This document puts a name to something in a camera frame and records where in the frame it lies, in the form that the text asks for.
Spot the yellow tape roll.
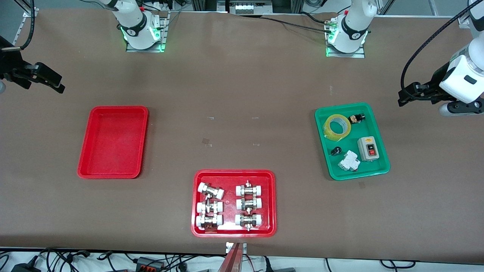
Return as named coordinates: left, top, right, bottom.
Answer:
left=324, top=113, right=352, bottom=142

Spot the red plastic tray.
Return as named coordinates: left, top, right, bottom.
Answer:
left=77, top=106, right=149, bottom=179
left=191, top=169, right=277, bottom=238

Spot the green plastic tray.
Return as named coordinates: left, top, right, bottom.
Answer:
left=315, top=102, right=391, bottom=181

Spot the white circuit breaker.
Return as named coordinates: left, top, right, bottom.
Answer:
left=338, top=150, right=360, bottom=172

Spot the brown table mat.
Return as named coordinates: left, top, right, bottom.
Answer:
left=0, top=8, right=484, bottom=265

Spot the black power adapter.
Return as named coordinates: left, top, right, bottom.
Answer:
left=11, top=261, right=41, bottom=272

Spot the white metal pipe fitting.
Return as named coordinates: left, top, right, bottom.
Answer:
left=197, top=182, right=225, bottom=200
left=236, top=196, right=262, bottom=211
left=197, top=200, right=223, bottom=214
left=235, top=212, right=263, bottom=232
left=236, top=181, right=263, bottom=197
left=195, top=214, right=223, bottom=231

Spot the white terminal block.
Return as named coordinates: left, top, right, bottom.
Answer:
left=230, top=0, right=273, bottom=15

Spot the black orange connector block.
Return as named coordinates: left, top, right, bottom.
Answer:
left=135, top=257, right=164, bottom=271

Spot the red metal bar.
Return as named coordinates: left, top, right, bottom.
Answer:
left=217, top=243, right=242, bottom=272

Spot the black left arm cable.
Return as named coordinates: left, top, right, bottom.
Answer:
left=400, top=11, right=484, bottom=101

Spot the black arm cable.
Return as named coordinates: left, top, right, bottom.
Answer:
left=0, top=0, right=36, bottom=52
left=400, top=11, right=484, bottom=101

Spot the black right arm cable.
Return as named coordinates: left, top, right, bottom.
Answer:
left=0, top=0, right=36, bottom=52

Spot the grey push button switch box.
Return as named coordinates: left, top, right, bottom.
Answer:
left=357, top=136, right=380, bottom=162

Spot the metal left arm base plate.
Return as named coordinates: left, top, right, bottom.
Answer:
left=326, top=19, right=366, bottom=58

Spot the black table cable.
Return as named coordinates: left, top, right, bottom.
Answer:
left=301, top=12, right=330, bottom=25
left=261, top=16, right=333, bottom=33

